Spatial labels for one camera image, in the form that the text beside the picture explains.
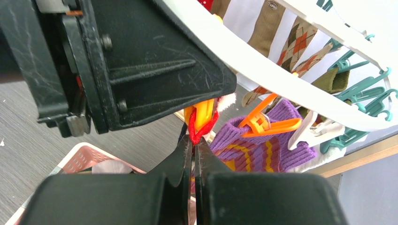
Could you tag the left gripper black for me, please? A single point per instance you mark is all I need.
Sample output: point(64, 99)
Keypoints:
point(42, 42)

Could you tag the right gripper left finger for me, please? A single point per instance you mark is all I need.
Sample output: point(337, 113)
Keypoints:
point(159, 197)

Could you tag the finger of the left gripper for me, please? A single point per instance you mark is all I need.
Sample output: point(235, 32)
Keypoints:
point(146, 63)

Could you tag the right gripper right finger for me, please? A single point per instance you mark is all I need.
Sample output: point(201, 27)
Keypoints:
point(225, 197)

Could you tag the maroon purple orange striped sock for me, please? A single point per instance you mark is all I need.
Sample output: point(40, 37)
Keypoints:
point(259, 154)

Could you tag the navy sock red cuff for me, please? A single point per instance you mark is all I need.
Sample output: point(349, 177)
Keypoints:
point(199, 119)

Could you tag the white plastic clip hanger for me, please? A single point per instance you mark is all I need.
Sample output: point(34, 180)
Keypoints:
point(239, 55)

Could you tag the grey beige sock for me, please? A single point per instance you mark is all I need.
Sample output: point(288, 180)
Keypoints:
point(111, 166)

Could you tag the red hanging sock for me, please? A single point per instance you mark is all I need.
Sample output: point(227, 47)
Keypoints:
point(207, 4)

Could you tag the pink plastic basket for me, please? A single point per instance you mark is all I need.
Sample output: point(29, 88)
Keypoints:
point(81, 157)

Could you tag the argyle hanging sock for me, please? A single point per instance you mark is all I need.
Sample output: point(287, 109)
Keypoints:
point(299, 38)
point(291, 87)

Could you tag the white hanging sock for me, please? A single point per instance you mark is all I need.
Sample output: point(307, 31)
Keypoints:
point(332, 154)

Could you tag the green striped hanging sock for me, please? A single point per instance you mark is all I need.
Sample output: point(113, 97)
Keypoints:
point(332, 81)

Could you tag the wooden clothes rack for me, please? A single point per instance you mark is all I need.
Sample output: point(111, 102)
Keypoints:
point(379, 150)

